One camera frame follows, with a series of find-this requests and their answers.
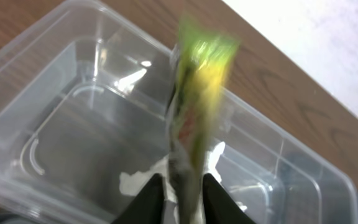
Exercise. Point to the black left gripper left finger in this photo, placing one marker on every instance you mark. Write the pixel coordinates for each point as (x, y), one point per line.
(148, 205)

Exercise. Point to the green yellow snack wrapper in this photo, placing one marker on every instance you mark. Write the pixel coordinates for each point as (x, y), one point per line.
(202, 69)

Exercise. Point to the white napkin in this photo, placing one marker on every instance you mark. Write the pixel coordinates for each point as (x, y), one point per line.
(132, 183)

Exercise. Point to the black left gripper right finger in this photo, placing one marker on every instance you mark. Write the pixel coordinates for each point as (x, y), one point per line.
(219, 207)

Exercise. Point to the clear plastic waste bin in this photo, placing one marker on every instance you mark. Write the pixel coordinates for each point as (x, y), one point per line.
(83, 97)

